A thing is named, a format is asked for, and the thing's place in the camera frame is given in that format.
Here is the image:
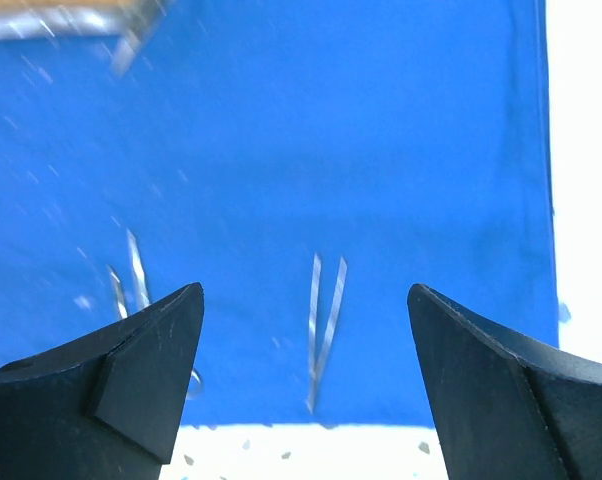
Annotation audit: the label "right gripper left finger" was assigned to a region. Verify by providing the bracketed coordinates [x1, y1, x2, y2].
[0, 283, 204, 479]

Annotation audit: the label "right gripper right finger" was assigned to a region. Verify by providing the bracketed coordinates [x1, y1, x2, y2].
[407, 284, 602, 480]

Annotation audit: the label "steel forceps with ring handles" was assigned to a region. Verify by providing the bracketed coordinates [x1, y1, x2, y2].
[126, 229, 203, 400]

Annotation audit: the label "steel tweezers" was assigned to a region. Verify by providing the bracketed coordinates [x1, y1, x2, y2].
[306, 253, 348, 414]

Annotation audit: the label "blue surgical cloth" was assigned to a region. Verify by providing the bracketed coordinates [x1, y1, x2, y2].
[0, 1, 558, 426]

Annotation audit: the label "steel tray with orange mat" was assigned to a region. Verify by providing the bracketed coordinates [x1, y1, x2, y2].
[0, 1, 171, 41]

